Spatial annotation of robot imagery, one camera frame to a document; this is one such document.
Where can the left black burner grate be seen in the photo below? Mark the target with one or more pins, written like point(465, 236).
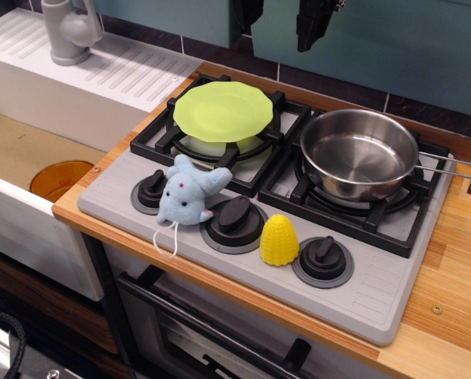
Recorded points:
point(250, 160)

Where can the light blue plush elephant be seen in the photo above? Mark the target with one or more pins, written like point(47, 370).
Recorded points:
point(186, 191)

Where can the right black stove knob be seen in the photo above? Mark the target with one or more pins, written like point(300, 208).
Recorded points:
point(323, 263)

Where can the black stove knob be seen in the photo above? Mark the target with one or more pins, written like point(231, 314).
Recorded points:
point(146, 195)
point(236, 226)
point(323, 263)

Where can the middle black stove knob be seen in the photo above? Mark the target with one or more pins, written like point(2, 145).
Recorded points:
point(236, 226)

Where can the toy oven door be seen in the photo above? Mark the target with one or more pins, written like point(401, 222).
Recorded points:
point(194, 333)

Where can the left black stove knob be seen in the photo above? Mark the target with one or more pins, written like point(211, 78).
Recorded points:
point(146, 195)

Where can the grey toy faucet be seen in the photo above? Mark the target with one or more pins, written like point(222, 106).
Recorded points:
point(70, 34)

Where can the right black burner grate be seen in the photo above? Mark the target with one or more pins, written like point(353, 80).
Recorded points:
point(391, 224)

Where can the black burner grate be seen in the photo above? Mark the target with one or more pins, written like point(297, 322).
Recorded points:
point(250, 160)
point(391, 224)

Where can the orange plastic bowl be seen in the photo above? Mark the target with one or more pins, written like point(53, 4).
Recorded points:
point(55, 180)

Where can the yellow toy corn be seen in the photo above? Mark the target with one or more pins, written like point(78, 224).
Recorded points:
point(279, 244)

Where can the green plastic plate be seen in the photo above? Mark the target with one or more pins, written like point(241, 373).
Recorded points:
point(223, 111)

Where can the grey toy stove top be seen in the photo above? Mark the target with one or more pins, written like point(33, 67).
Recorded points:
point(370, 304)

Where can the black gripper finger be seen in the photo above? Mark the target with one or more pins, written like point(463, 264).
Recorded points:
point(247, 12)
point(313, 20)

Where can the stainless steel pot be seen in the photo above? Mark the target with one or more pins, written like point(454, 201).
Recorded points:
point(361, 156)

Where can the white toy sink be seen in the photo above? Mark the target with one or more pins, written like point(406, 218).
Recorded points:
point(50, 114)

